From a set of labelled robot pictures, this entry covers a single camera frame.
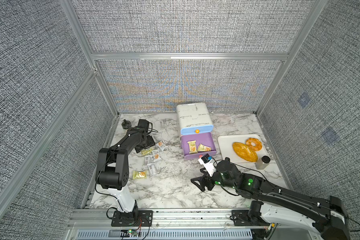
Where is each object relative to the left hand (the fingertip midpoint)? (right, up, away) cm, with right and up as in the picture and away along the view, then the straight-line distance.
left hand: (150, 144), depth 94 cm
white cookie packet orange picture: (+4, -6, +1) cm, 7 cm away
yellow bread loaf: (+60, -4, -2) cm, 60 cm away
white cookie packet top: (+7, -1, +6) cm, 9 cm away
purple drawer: (+34, +4, -4) cm, 35 cm away
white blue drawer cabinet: (+27, +16, -7) cm, 32 cm away
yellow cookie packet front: (+32, -2, -4) cm, 33 cm away
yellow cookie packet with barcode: (+26, -1, -4) cm, 27 cm away
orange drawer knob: (+29, +8, -9) cm, 31 cm away
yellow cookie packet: (-3, -5, +2) cm, 7 cm away
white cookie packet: (+2, -14, -6) cm, 16 cm away
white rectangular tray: (+50, 0, +8) cm, 51 cm away
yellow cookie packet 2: (-4, -17, -9) cm, 19 cm away
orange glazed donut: (+71, -1, +5) cm, 71 cm away
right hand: (+26, -11, -23) cm, 37 cm away
